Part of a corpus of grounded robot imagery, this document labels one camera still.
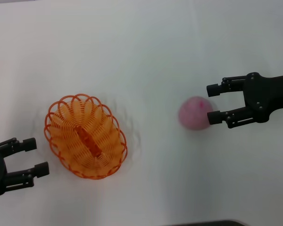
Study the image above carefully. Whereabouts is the orange plastic wire basket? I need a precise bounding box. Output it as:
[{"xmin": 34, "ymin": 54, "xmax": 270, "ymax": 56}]
[{"xmin": 43, "ymin": 93, "xmax": 128, "ymax": 180}]

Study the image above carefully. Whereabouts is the dark rounded robot base edge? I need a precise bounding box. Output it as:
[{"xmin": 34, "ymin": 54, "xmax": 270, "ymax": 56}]
[{"xmin": 166, "ymin": 219, "xmax": 246, "ymax": 226}]

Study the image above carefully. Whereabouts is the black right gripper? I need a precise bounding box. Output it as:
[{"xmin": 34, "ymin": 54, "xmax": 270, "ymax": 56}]
[{"xmin": 206, "ymin": 72, "xmax": 283, "ymax": 129}]

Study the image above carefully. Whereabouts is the pink peach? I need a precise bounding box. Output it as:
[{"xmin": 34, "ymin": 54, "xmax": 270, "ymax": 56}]
[{"xmin": 178, "ymin": 96, "xmax": 214, "ymax": 131}]

